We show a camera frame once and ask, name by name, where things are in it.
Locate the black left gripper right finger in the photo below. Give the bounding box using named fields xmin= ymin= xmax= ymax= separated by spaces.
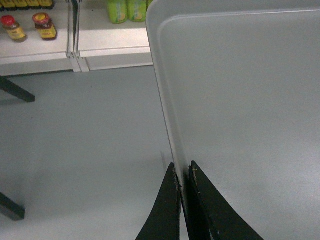
xmin=186 ymin=161 xmax=262 ymax=240

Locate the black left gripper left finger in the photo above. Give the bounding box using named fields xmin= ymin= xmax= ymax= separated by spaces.
xmin=136 ymin=162 xmax=181 ymax=240

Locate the silver grey serving tray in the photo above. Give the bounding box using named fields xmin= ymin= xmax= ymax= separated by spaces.
xmin=146 ymin=0 xmax=320 ymax=240

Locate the green drink bottle right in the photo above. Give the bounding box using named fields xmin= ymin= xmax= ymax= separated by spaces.
xmin=127 ymin=0 xmax=147 ymax=23

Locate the green drink bottle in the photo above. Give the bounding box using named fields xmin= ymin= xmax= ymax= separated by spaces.
xmin=127 ymin=0 xmax=147 ymax=23
xmin=106 ymin=0 xmax=128 ymax=24

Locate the green drink bottle left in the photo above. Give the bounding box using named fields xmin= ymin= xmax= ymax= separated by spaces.
xmin=106 ymin=0 xmax=128 ymax=24

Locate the red lid sauce jar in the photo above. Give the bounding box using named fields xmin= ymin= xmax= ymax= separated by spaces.
xmin=0 ymin=15 xmax=28 ymax=43
xmin=32 ymin=12 xmax=58 ymax=41

